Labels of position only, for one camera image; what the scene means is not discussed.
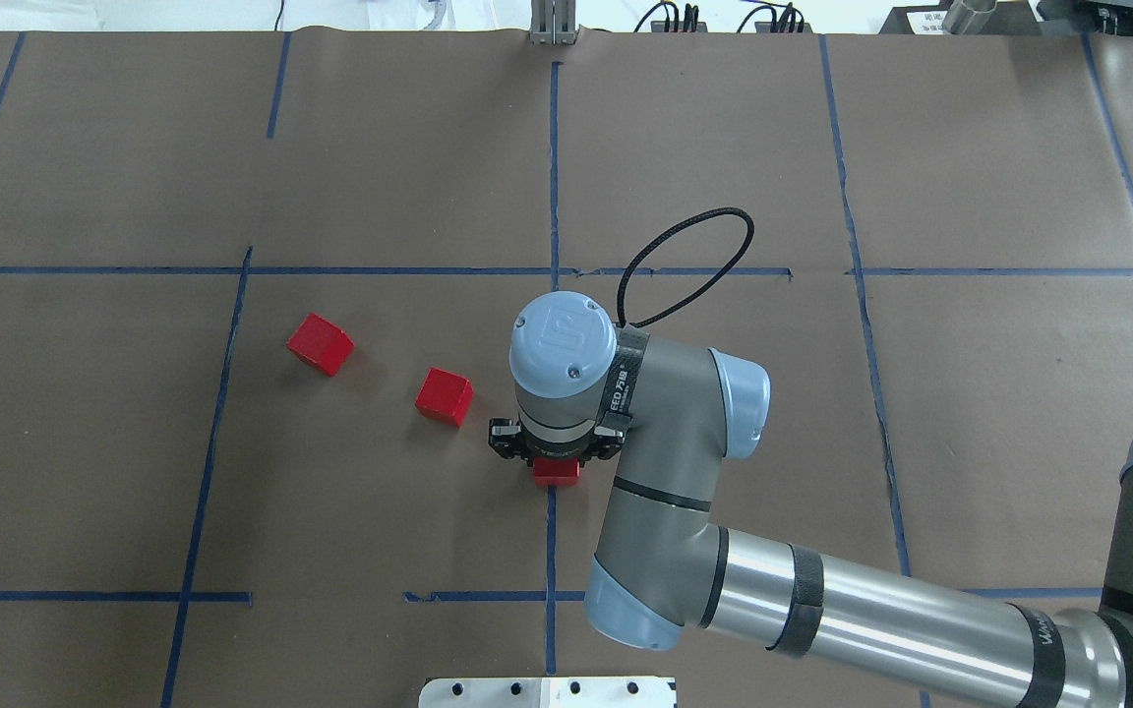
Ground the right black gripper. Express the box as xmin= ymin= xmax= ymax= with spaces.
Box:
xmin=521 ymin=429 xmax=597 ymax=463

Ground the red cube block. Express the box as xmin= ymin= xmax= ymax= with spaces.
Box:
xmin=414 ymin=367 xmax=475 ymax=429
xmin=286 ymin=312 xmax=355 ymax=378
xmin=533 ymin=457 xmax=581 ymax=488

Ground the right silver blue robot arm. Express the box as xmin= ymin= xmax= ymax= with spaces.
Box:
xmin=506 ymin=279 xmax=1133 ymax=707

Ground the silver metal cup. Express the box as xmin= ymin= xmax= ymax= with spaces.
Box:
xmin=942 ymin=0 xmax=998 ymax=35

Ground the black camera cable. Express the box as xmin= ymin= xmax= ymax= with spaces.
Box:
xmin=616 ymin=207 xmax=755 ymax=329

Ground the white camera stand pole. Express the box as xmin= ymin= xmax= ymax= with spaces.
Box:
xmin=418 ymin=676 xmax=680 ymax=707

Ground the aluminium frame post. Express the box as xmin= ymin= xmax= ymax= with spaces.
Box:
xmin=529 ymin=0 xmax=579 ymax=46

